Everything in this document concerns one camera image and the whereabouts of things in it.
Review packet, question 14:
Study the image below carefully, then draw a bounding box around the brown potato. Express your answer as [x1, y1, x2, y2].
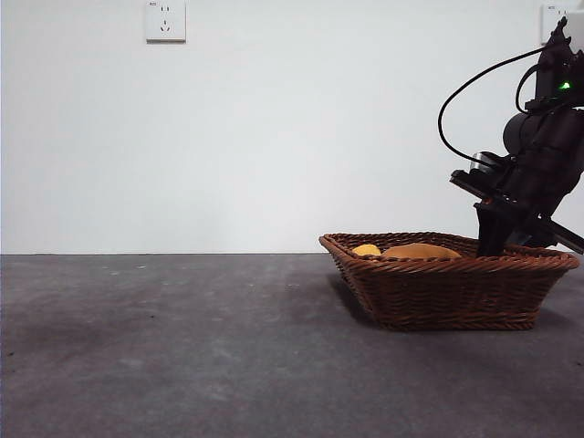
[381, 242, 464, 261]

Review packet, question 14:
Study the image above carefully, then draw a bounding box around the pale grey right wrist camera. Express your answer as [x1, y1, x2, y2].
[469, 151, 506, 174]

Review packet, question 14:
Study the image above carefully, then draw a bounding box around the brown woven wicker basket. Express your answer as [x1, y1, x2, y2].
[318, 231, 581, 332]

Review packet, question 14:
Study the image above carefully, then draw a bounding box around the black cable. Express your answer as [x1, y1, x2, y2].
[436, 45, 548, 162]

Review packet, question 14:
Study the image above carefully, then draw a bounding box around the white wall socket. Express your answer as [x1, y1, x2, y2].
[145, 0, 187, 45]
[540, 3, 570, 46]

